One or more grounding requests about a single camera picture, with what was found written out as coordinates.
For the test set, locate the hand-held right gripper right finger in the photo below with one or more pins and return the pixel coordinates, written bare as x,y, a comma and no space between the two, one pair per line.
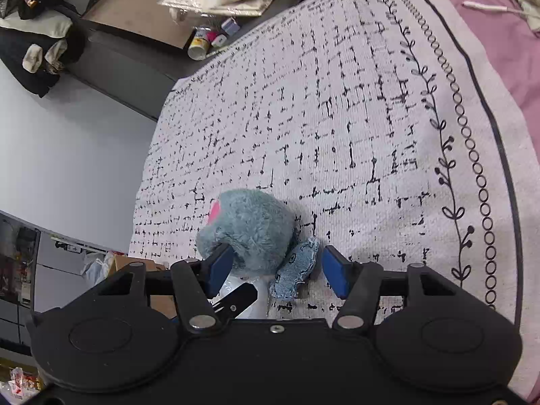
336,271

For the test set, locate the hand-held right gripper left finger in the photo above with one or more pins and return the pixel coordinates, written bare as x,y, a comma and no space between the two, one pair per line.
220,271

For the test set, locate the blue denim soft toy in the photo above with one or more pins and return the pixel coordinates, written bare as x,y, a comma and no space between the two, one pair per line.
296,268

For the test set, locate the white plush toy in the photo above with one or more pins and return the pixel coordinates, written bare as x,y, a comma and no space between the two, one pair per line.
260,303

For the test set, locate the teal fluffy plush toy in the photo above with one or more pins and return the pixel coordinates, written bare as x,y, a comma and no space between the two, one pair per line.
253,223

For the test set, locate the brown cardboard box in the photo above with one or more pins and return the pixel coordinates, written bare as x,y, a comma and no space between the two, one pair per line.
161,304

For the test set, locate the white plastic bag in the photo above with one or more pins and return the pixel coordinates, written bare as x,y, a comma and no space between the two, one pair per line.
98,268

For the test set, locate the white black-patterned blanket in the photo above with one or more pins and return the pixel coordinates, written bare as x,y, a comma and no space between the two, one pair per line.
316,114

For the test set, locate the grey built-in cabinet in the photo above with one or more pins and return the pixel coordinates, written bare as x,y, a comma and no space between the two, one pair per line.
17,261

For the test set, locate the dark grey door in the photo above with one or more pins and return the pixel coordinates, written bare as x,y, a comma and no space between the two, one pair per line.
126,76

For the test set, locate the white and yellow can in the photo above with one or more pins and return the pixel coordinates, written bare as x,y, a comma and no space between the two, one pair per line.
198,46

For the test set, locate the red and white bottle pack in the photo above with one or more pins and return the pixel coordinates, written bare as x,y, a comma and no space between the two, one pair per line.
23,384

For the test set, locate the small light blue box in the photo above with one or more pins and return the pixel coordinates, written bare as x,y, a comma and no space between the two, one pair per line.
231,26

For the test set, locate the plastic bags pile by door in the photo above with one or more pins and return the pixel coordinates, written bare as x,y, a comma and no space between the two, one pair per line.
219,6

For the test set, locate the black framed brown board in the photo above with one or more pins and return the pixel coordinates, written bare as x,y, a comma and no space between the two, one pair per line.
135,12

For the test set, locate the pink bed sheet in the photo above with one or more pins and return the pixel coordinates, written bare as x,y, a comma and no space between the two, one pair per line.
498,50

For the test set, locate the black and cream jacket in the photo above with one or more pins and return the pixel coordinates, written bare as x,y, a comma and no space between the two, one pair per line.
25,78

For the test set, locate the black cap with orange badge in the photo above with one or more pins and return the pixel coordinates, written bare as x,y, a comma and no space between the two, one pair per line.
42,4

